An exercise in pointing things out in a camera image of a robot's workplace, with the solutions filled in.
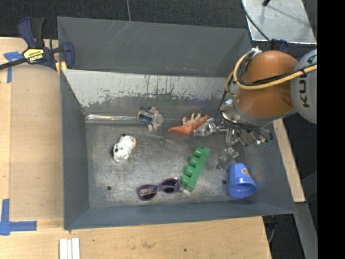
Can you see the grey metal bin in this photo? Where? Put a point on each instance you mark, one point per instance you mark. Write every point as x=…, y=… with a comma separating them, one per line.
x=151, y=155

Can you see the blue plastic cup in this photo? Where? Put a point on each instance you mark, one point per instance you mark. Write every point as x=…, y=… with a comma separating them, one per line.
x=240, y=181

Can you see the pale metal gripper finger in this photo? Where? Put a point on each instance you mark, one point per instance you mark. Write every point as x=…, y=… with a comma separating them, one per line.
x=227, y=155
x=206, y=128

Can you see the orange toy dinosaur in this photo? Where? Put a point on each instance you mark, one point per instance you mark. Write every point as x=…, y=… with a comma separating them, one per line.
x=190, y=125

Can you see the green toy building brick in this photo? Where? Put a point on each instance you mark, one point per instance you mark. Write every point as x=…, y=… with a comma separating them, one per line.
x=195, y=170

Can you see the white toy dog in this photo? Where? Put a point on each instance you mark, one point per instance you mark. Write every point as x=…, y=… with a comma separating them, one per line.
x=123, y=148

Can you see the purple sunglasses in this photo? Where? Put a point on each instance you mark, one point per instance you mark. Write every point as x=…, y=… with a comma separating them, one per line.
x=161, y=188

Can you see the grey toy animal blue outfit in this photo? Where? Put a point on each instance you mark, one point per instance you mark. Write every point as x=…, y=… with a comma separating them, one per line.
x=151, y=119

